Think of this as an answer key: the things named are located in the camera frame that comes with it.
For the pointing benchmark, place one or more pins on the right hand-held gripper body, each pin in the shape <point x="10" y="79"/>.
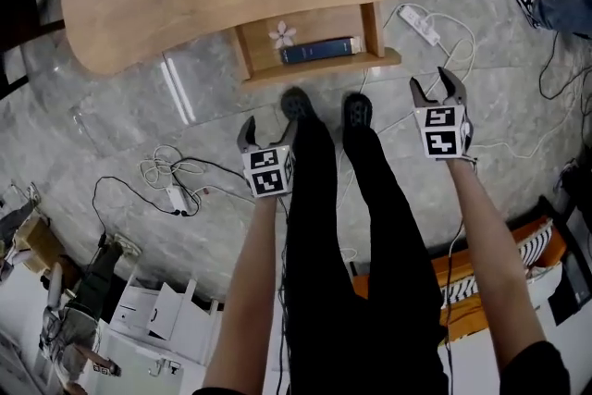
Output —
<point x="441" y="134"/>

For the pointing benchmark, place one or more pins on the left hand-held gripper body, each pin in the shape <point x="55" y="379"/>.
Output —
<point x="268" y="173"/>

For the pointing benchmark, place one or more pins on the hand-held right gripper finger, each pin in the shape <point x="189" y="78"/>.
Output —
<point x="455" y="90"/>
<point x="418" y="95"/>

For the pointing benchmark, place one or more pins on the person's right forearm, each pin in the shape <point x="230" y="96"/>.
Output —
<point x="495" y="254"/>

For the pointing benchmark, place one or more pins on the person's left forearm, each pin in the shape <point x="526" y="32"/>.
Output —
<point x="250" y="282"/>

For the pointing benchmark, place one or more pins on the person's left black shoe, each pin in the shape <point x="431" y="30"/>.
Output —
<point x="298" y="104"/>

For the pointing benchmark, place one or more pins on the person's black shoe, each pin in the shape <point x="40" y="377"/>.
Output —
<point x="357" y="111"/>
<point x="298" y="104"/>

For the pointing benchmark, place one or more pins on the person's right black shoe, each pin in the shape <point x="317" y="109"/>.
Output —
<point x="357" y="111"/>

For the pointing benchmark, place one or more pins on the white power strip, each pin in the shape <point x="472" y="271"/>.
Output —
<point x="418" y="24"/>

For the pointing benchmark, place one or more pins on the dark blue book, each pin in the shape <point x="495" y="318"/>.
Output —
<point x="319" y="51"/>

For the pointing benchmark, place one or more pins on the white power adapter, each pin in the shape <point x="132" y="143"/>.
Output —
<point x="176" y="197"/>

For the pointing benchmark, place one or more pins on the pale pink fabric flower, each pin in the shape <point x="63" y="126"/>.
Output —
<point x="282" y="34"/>

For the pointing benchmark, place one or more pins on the person's black trousers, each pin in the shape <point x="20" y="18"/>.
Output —
<point x="333" y="268"/>

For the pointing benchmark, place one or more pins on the black white striped cloth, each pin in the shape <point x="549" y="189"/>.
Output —
<point x="536" y="245"/>

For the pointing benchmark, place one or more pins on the orange box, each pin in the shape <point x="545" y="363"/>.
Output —
<point x="462" y="314"/>

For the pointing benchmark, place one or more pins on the white cabinet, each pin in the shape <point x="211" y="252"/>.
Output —
<point x="139" y="310"/>

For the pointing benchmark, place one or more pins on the person's left black sleeve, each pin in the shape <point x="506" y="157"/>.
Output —
<point x="217" y="391"/>

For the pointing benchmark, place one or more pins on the person's black sleeve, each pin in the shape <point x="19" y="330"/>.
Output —
<point x="536" y="370"/>
<point x="217" y="391"/>

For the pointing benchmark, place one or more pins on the brown cardboard box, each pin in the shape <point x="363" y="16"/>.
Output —
<point x="41" y="245"/>

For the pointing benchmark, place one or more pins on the person's right black sleeve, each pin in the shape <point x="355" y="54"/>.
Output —
<point x="536" y="370"/>

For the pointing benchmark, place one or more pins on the dark framed furniture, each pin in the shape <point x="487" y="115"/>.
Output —
<point x="18" y="4"/>

